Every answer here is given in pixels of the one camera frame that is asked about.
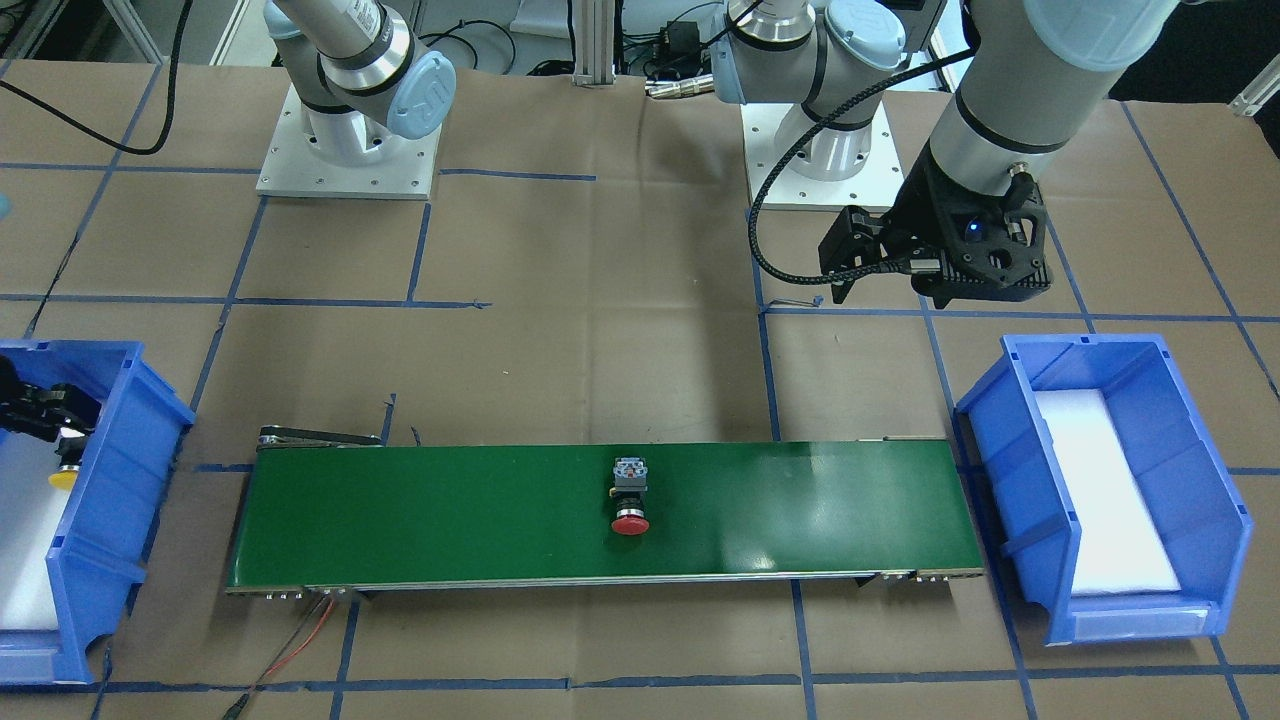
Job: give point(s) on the aluminium frame post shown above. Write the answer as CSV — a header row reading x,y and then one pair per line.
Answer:
x,y
594,27

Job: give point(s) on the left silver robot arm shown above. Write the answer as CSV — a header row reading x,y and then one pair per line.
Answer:
x,y
1036,69

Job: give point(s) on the white foam pad bin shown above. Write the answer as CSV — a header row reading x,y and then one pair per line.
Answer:
x,y
1120,551
31,512

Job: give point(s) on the blue bin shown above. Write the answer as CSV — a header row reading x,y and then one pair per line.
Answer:
x,y
98,554
1198,512

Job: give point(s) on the red push button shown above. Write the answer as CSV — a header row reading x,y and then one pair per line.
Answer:
x,y
629,485

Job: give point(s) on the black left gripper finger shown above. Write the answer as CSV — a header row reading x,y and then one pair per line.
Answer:
x,y
840,291

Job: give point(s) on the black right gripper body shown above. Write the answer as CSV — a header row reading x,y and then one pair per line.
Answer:
x,y
30,408

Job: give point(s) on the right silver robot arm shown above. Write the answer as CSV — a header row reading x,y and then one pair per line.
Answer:
x,y
129,211

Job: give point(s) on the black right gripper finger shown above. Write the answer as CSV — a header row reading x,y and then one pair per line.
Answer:
x,y
45,413

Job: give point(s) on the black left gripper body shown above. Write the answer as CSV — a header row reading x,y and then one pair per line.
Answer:
x,y
918,222

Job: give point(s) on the green conveyor belt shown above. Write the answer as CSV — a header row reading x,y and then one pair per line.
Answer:
x,y
468,517

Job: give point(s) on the yellow push button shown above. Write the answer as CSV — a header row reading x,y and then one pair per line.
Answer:
x,y
69,447

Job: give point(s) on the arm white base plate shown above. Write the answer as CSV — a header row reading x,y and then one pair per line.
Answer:
x,y
835,169
315,155

